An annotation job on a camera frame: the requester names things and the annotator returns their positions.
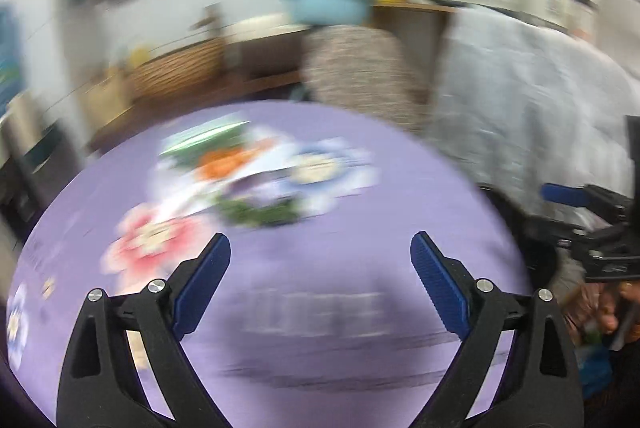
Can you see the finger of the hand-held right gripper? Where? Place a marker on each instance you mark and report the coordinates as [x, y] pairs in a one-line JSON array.
[[595, 240], [562, 194]]

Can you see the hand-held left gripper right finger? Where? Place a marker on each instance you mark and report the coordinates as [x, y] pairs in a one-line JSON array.
[[440, 288]]

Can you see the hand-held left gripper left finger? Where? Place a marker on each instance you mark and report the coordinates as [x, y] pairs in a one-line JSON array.
[[202, 288]]

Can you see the person's right hand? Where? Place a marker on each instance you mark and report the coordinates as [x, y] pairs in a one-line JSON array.
[[607, 308]]

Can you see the white crinkled cloth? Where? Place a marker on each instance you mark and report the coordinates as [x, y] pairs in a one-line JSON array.
[[525, 98]]

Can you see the purple floral tablecloth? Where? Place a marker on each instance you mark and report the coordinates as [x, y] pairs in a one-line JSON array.
[[300, 358]]

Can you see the wooden counter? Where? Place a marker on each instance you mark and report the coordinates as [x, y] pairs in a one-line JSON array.
[[225, 94]]

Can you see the cream chopstick holder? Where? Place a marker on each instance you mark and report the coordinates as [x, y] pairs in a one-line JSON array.
[[107, 97]]

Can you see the wooden cabinet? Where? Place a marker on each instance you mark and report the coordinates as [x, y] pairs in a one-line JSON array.
[[415, 38]]

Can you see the woven basket sink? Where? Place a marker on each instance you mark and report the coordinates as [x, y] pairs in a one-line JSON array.
[[175, 68]]

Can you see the floral cloth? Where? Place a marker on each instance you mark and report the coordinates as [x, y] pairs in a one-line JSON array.
[[355, 73]]

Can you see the yellow soap bottle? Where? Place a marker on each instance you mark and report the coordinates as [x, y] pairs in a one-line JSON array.
[[139, 57]]

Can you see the brown pot with cream lid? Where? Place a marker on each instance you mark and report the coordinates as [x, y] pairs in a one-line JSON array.
[[265, 31]]

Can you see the bamboo faucet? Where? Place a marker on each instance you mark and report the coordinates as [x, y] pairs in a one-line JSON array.
[[210, 18]]

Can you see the blue plastic basin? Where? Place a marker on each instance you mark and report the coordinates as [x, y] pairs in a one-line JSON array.
[[325, 6]]

